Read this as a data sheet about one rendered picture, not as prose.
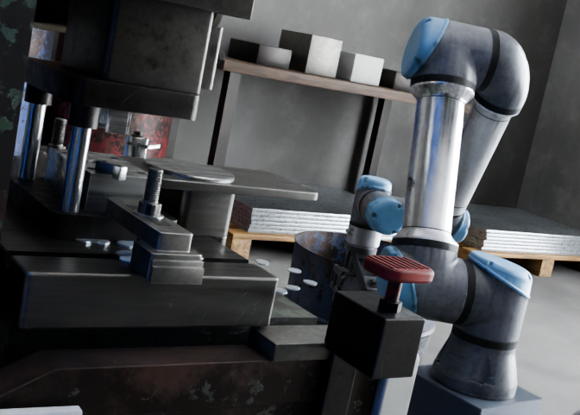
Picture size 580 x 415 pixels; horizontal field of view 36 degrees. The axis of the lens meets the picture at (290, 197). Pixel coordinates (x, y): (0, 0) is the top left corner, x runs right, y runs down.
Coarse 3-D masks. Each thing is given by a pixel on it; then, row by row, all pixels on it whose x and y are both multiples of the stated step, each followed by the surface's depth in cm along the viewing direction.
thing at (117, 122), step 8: (112, 112) 110; (120, 112) 110; (128, 112) 111; (112, 120) 110; (120, 120) 110; (128, 120) 112; (104, 128) 114; (112, 128) 110; (120, 128) 111; (128, 128) 112
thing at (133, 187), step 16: (48, 160) 117; (64, 160) 112; (96, 160) 114; (112, 160) 116; (48, 176) 116; (96, 176) 105; (128, 176) 107; (144, 176) 110; (96, 192) 106; (112, 192) 107; (128, 192) 108; (144, 192) 109; (96, 208) 106
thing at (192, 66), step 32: (96, 0) 106; (128, 0) 102; (96, 32) 105; (128, 32) 103; (160, 32) 105; (192, 32) 107; (64, 64) 113; (96, 64) 104; (128, 64) 104; (160, 64) 106; (192, 64) 108
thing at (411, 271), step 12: (372, 264) 98; (384, 264) 97; (396, 264) 98; (408, 264) 99; (420, 264) 100; (384, 276) 96; (396, 276) 96; (408, 276) 97; (420, 276) 98; (432, 276) 99; (396, 288) 99; (396, 300) 100
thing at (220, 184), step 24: (144, 168) 115; (168, 168) 116; (192, 168) 120; (216, 168) 124; (240, 168) 132; (168, 192) 119; (192, 192) 116; (216, 192) 115; (240, 192) 117; (264, 192) 119; (288, 192) 121; (312, 192) 124; (192, 216) 116; (216, 216) 118; (216, 240) 119
